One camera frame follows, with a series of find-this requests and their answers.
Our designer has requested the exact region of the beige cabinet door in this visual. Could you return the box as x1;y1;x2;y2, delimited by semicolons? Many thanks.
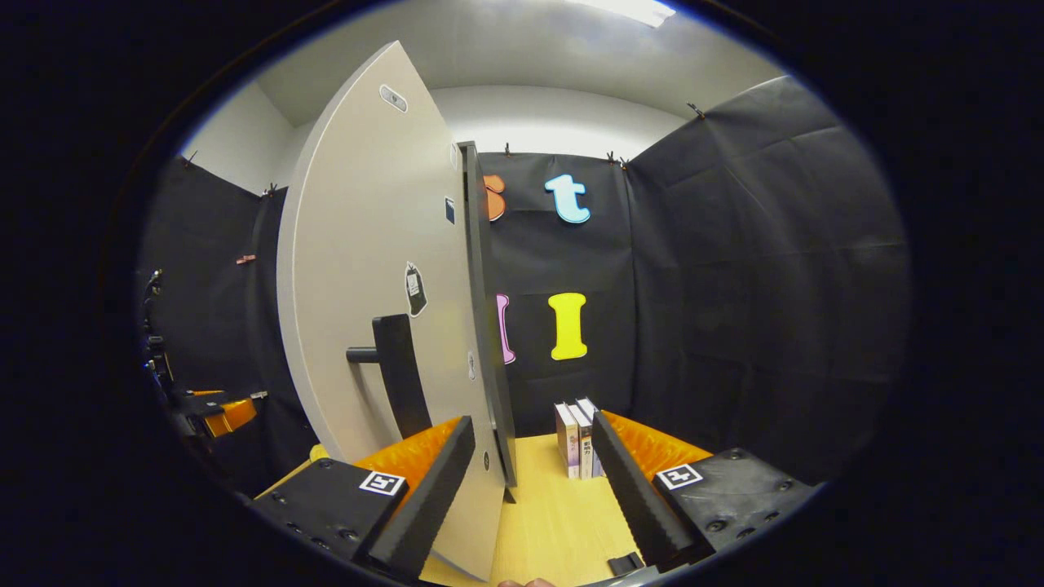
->
276;41;509;582

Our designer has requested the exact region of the black backdrop cloth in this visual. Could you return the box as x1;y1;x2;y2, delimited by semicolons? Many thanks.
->
139;75;911;490

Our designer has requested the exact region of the white book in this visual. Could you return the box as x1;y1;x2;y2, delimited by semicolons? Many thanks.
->
568;400;595;480

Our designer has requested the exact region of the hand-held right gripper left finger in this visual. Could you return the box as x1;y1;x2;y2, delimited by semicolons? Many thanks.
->
249;414;476;582

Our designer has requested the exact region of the dark grey cabinet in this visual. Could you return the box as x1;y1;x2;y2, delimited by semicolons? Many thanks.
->
458;140;520;505

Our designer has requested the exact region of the long ceiling light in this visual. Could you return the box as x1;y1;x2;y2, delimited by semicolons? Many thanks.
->
563;0;679;29

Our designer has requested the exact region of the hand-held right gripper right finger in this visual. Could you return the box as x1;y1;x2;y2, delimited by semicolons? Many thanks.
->
591;410;819;572

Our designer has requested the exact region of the black door handle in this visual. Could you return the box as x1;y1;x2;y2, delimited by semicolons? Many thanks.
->
347;314;434;442

